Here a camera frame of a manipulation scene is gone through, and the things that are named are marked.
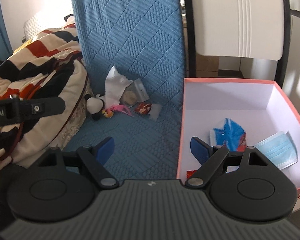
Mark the clear zip bag with pads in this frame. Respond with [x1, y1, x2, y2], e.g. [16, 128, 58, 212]
[120, 79, 149, 107]

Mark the blue white plastic package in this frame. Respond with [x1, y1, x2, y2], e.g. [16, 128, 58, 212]
[209, 118, 247, 152]

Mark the red floral snack packet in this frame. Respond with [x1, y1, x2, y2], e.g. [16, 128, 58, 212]
[134, 102, 152, 115]

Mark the white chair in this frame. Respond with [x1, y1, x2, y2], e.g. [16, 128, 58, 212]
[184, 0, 300, 86]

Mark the light blue face mask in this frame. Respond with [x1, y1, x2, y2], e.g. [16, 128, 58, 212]
[254, 132, 298, 170]

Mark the blue textured sofa cover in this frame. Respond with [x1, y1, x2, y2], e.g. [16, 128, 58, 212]
[65, 0, 186, 181]

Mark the panda plush toy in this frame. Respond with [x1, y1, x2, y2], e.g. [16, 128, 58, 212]
[84, 94, 105, 121]

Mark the pink feather toy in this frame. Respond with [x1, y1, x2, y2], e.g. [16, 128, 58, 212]
[102, 105, 133, 118]

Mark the pink cardboard box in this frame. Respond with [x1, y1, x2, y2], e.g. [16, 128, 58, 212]
[177, 78, 300, 193]

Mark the white textured cloth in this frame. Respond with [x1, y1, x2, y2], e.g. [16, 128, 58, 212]
[105, 66, 133, 108]

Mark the small clear plastic wrapper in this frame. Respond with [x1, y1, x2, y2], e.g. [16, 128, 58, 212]
[148, 104, 162, 121]

